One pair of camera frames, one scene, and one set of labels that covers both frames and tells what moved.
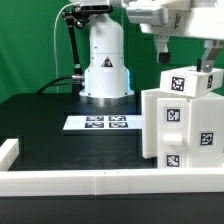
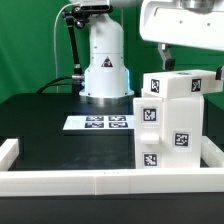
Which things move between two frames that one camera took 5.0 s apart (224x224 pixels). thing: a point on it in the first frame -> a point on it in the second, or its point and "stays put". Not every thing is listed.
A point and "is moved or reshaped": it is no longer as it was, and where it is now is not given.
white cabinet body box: [206, 127] -> [183, 132]
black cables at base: [52, 83] stays put
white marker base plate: [103, 122] stays put
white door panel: [173, 133] -> [148, 128]
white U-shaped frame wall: [101, 182] stays put
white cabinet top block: [188, 82] is moved or reshaped
